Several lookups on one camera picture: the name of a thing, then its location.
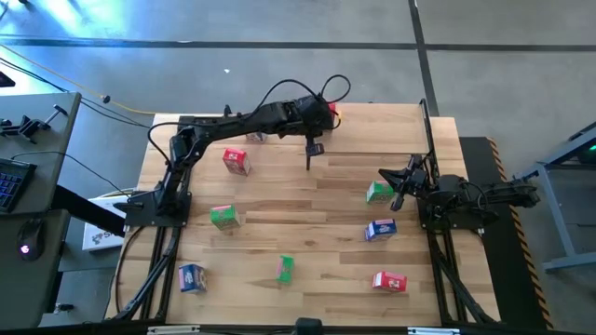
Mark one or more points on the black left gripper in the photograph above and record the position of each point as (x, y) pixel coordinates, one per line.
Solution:
(314, 116)

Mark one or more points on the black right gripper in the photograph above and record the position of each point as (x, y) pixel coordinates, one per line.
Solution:
(415, 179)

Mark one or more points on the red Froot Loops cereal box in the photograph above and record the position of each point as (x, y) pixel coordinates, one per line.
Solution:
(389, 281)
(332, 109)
(236, 161)

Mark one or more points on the green Apple Jacks cereal box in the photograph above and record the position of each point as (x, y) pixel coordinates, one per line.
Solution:
(225, 217)
(285, 269)
(377, 193)

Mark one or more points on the blue Frosted Flakes cereal box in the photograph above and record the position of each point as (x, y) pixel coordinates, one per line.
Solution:
(192, 278)
(256, 138)
(381, 229)

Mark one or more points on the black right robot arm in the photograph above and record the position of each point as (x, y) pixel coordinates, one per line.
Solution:
(507, 191)

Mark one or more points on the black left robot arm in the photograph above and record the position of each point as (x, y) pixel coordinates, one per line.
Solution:
(261, 116)

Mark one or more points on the black shelf divider bar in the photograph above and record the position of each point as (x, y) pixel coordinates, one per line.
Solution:
(308, 164)

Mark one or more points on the black hazard-striped floor mat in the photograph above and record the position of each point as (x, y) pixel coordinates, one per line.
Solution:
(503, 260)

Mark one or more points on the grey metal stand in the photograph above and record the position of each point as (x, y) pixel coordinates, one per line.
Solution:
(563, 235)

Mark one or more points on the black device with green light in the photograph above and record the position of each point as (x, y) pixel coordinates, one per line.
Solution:
(590, 151)

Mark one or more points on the white printed box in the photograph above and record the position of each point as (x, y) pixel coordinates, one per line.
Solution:
(98, 239)

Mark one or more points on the black desk support beam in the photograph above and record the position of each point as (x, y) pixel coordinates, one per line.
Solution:
(79, 209)

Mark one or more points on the grey desk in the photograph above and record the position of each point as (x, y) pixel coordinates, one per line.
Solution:
(56, 177)

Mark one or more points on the black desk clamp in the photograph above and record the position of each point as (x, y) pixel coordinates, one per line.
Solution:
(25, 126)

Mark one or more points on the black computer mouse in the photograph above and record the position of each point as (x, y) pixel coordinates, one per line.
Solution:
(30, 237)

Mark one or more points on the black backlit keyboard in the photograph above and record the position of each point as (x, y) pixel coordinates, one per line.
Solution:
(11, 186)

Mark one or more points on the flat black object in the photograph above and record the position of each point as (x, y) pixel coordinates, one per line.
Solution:
(4, 80)

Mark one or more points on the small black bolt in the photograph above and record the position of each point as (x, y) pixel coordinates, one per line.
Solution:
(63, 307)

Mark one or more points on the black frame knob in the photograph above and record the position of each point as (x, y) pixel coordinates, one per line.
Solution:
(226, 111)

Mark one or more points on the black aluminium table frame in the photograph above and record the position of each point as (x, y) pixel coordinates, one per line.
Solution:
(156, 270)
(449, 274)

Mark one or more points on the silver metal bracket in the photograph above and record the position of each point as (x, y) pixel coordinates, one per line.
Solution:
(433, 331)
(172, 330)

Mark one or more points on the black aluminium frame crossbar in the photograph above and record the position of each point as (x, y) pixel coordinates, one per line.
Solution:
(242, 331)

